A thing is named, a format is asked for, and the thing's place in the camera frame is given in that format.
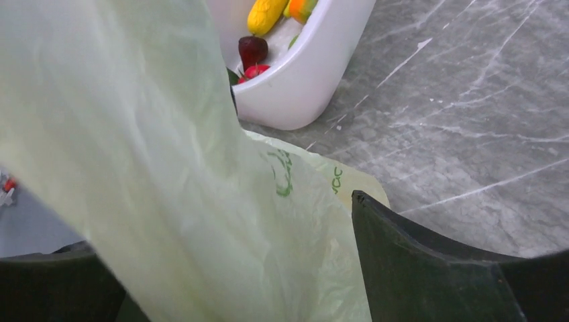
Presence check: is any green fake star fruit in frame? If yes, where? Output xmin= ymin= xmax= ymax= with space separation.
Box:
xmin=288 ymin=34 xmax=299 ymax=50

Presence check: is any light green plastic bag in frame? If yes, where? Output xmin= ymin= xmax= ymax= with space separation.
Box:
xmin=1 ymin=1 xmax=371 ymax=321

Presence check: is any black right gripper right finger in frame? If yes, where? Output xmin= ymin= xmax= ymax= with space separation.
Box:
xmin=352 ymin=191 xmax=568 ymax=321

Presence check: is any yellow fake corn cob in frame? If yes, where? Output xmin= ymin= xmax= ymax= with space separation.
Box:
xmin=247 ymin=0 xmax=289 ymax=36

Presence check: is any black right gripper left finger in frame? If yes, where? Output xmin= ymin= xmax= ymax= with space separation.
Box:
xmin=1 ymin=241 xmax=148 ymax=321

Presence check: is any orange green fake mango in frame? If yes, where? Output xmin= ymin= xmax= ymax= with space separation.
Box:
xmin=283 ymin=0 xmax=318 ymax=25

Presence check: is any dark green fake avocado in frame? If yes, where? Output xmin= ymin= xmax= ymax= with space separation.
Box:
xmin=226 ymin=68 xmax=240 ymax=86

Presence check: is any red fake tomato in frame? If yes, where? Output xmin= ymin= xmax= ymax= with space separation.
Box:
xmin=237 ymin=64 xmax=270 ymax=84

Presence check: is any white plastic basket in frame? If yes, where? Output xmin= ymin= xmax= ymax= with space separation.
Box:
xmin=208 ymin=0 xmax=374 ymax=130

